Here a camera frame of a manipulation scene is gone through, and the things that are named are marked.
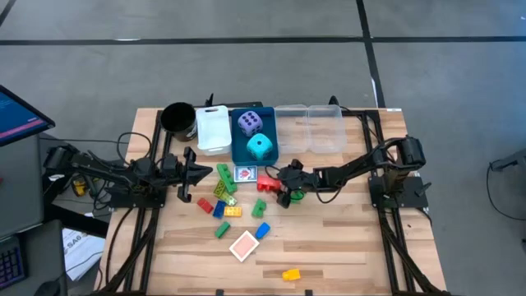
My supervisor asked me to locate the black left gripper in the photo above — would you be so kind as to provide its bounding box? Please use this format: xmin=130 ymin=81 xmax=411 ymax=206
xmin=161 ymin=146 xmax=214 ymax=203

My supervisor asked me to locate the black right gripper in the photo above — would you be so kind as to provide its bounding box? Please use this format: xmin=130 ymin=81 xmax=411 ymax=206
xmin=275 ymin=158 xmax=320 ymax=210

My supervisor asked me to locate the large red toy brick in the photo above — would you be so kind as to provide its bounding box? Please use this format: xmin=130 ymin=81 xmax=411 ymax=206
xmin=256 ymin=174 xmax=284 ymax=194

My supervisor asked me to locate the small red toy brick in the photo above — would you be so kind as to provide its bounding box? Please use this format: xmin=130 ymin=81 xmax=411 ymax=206
xmin=196 ymin=197 xmax=215 ymax=215

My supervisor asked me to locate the green stepped toy brick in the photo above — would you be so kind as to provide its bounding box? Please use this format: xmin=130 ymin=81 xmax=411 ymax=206
xmin=251 ymin=197 xmax=268 ymax=220

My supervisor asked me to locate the teal foam die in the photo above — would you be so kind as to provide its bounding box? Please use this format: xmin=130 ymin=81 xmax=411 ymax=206
xmin=246 ymin=132 xmax=274 ymax=162

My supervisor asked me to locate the long green toy brick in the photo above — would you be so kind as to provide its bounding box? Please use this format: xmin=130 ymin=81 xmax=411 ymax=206
xmin=215 ymin=163 xmax=238 ymax=195

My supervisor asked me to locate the dark blue plastic bin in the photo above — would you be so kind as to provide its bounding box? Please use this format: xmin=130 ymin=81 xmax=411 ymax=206
xmin=230 ymin=106 xmax=280 ymax=167

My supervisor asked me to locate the blue toy brick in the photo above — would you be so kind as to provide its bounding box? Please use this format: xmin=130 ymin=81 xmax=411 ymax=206
xmin=212 ymin=200 xmax=228 ymax=220

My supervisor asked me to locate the white plastic bin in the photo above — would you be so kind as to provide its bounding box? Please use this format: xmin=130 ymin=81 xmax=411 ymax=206
xmin=195 ymin=104 xmax=233 ymax=157

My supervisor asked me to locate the blue playing card box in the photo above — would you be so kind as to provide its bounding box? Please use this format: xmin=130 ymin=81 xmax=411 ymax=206
xmin=233 ymin=164 xmax=259 ymax=183

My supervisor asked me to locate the black cup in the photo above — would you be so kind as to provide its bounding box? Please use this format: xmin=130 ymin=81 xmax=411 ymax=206
xmin=159 ymin=101 xmax=199 ymax=143

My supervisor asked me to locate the purple foam die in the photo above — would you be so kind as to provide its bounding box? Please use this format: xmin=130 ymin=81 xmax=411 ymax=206
xmin=237 ymin=110 xmax=265 ymax=138

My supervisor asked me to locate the yellow hand tool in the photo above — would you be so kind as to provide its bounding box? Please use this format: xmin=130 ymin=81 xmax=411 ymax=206
xmin=70 ymin=177 xmax=89 ymax=198

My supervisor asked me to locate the white paper sheet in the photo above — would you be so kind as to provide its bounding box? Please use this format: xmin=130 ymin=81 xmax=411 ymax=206
xmin=61 ymin=227 xmax=107 ymax=282

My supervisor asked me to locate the grey desk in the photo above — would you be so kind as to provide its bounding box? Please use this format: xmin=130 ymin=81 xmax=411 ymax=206
xmin=0 ymin=133 xmax=44 ymax=240

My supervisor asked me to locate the computer monitor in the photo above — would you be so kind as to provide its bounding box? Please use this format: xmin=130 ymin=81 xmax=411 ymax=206
xmin=0 ymin=84 xmax=56 ymax=148

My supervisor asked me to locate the dark computer mouse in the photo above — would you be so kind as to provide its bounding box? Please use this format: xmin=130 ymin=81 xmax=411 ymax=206
xmin=34 ymin=278 xmax=63 ymax=296

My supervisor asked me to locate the computer keyboard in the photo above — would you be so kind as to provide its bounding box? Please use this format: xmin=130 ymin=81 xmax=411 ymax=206
xmin=0 ymin=234 xmax=27 ymax=291

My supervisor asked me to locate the black table frame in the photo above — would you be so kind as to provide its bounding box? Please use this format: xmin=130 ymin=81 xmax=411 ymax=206
xmin=98 ymin=93 xmax=451 ymax=296

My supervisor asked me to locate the black floor cable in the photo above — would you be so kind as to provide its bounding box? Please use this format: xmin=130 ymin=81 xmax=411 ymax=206
xmin=486 ymin=157 xmax=526 ymax=222

